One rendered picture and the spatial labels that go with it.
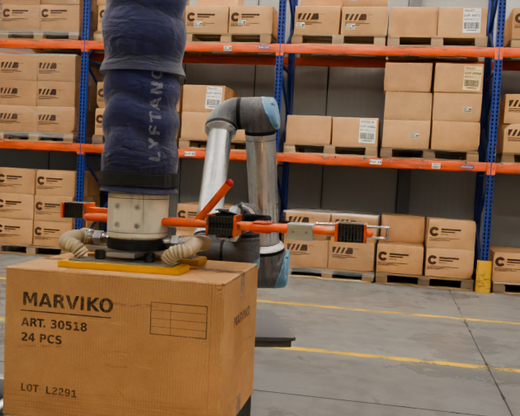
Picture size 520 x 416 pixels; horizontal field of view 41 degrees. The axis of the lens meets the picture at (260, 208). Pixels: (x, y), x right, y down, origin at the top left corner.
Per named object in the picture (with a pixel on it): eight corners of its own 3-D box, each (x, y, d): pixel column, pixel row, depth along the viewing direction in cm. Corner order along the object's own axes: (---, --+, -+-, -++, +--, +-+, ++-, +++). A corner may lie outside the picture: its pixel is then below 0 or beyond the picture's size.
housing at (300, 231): (286, 239, 184) (286, 223, 184) (289, 238, 191) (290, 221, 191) (312, 241, 183) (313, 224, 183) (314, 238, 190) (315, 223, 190)
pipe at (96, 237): (60, 253, 186) (61, 232, 186) (97, 244, 211) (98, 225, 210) (182, 262, 180) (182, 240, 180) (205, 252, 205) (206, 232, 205)
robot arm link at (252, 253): (228, 269, 228) (227, 232, 228) (262, 270, 227) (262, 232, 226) (222, 273, 219) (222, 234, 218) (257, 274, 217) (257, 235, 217)
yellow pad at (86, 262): (56, 267, 184) (57, 248, 184) (73, 262, 194) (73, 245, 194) (179, 276, 179) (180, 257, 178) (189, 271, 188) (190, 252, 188)
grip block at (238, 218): (204, 235, 187) (205, 214, 187) (213, 233, 196) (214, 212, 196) (234, 238, 185) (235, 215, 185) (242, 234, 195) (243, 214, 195)
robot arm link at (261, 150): (249, 278, 280) (240, 93, 257) (291, 279, 277) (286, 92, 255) (243, 294, 265) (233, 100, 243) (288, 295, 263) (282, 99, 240)
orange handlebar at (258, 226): (44, 221, 197) (45, 209, 196) (89, 215, 226) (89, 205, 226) (373, 241, 181) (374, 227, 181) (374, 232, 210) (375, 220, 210)
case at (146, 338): (2, 414, 184) (5, 266, 182) (72, 373, 223) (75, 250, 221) (219, 442, 172) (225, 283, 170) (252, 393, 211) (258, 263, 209)
